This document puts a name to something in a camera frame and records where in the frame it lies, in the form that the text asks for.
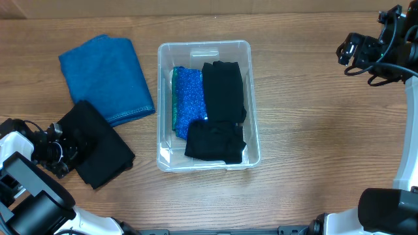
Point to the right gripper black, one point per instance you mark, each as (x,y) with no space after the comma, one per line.
(362,44)

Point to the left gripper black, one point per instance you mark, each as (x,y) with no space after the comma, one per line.
(74,151)

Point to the black cloth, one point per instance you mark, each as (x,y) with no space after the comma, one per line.
(97,152)
(215,141)
(223,92)

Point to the blue towel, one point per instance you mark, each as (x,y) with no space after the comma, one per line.
(106,72)

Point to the sparkly blue green garment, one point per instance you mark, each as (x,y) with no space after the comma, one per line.
(188,103)

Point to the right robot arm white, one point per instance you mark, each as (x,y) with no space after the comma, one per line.
(390,208)

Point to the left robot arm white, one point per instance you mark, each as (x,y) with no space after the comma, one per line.
(31,201)

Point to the clear plastic storage bin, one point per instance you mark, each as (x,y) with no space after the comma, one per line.
(193,55)

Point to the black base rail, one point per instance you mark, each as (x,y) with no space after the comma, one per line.
(209,231)

